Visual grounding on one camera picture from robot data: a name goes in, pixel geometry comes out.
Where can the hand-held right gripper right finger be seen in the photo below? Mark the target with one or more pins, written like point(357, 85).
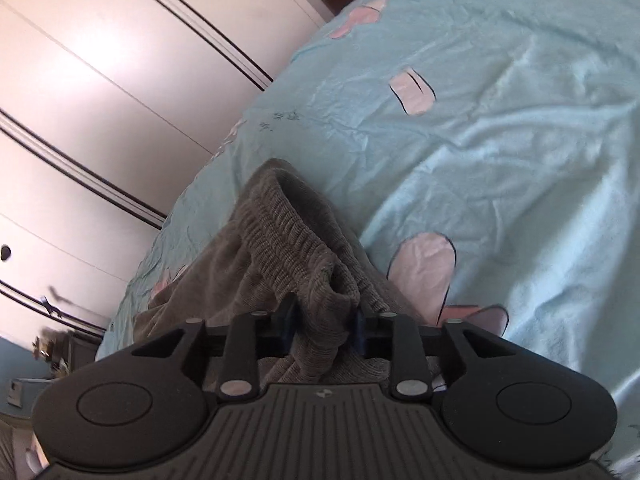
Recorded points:
point(358, 336)

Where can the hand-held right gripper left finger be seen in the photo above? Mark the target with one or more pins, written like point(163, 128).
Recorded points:
point(288, 327)

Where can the grey sweat pants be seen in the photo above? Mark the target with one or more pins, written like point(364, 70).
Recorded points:
point(280, 240)

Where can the grey nightstand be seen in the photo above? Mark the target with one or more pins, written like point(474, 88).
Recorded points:
point(82, 352)

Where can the black hook on wardrobe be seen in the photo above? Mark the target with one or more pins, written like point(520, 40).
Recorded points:
point(52, 301)

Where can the blue mushroom printed blanket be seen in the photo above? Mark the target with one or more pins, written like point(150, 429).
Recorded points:
point(500, 135)

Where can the white wardrobe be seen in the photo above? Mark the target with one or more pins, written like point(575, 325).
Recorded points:
point(125, 85)

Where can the black round wardrobe knob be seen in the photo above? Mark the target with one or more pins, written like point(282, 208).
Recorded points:
point(4, 252)

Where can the white wall socket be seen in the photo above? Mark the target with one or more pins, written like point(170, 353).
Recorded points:
point(14, 393)

